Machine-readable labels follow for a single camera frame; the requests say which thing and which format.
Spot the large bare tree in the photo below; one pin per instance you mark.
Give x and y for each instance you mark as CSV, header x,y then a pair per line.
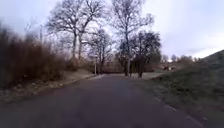
x,y
75,26

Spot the tall bare tree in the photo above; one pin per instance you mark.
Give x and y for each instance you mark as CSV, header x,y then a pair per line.
x,y
128,33

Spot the small bare tree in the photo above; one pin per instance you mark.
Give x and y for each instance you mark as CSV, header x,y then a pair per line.
x,y
100,50

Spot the dark bare tree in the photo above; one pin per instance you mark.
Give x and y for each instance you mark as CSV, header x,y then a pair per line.
x,y
144,50

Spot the leaf-strewn earth verge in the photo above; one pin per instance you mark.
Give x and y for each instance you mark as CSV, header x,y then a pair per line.
x,y
40,86

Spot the grassy slope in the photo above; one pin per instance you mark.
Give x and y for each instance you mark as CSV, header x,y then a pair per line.
x,y
193,83

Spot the dark asphalt path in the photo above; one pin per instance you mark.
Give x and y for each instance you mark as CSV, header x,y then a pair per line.
x,y
106,103

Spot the brown bare bushes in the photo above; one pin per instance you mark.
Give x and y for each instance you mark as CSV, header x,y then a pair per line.
x,y
26,63

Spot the pale thin post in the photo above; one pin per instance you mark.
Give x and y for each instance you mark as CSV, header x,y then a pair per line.
x,y
95,66

